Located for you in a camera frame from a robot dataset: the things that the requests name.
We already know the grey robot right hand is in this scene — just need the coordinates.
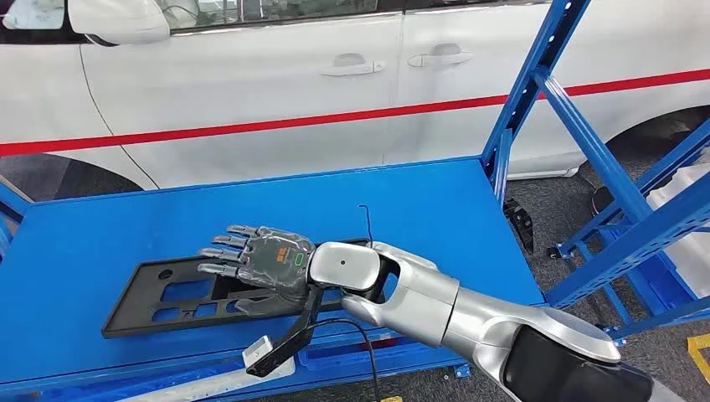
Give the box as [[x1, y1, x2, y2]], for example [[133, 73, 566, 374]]
[[197, 224, 317, 318]]

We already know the black plastic plate frame part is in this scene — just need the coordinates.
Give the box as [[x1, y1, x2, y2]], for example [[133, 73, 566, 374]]
[[100, 238, 373, 339]]

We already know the blue metal shelf rack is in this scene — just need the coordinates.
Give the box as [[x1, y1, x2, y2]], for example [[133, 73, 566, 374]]
[[548, 119, 710, 348], [0, 0, 710, 402]]

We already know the red barrier belt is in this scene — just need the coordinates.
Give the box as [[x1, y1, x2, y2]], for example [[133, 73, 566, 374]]
[[0, 67, 710, 158]]

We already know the white car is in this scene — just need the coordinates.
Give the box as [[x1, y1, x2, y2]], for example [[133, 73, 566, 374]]
[[0, 0, 710, 204]]

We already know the black round stanchion base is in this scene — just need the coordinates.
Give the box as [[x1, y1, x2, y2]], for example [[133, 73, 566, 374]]
[[589, 185, 615, 216]]

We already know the white plastic container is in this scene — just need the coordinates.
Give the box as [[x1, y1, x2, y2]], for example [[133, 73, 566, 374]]
[[646, 161, 710, 301]]

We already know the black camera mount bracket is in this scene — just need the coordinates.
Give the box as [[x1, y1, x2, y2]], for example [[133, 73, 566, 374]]
[[246, 284, 326, 379]]

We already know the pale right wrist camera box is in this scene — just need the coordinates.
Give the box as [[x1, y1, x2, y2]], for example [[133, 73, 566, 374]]
[[242, 335, 275, 369]]

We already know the thin black wire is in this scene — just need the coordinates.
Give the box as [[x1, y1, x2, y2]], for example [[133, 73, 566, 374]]
[[358, 204, 375, 246]]

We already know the black camera cable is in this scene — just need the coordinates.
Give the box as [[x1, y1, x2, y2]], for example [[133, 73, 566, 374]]
[[299, 317, 385, 402]]

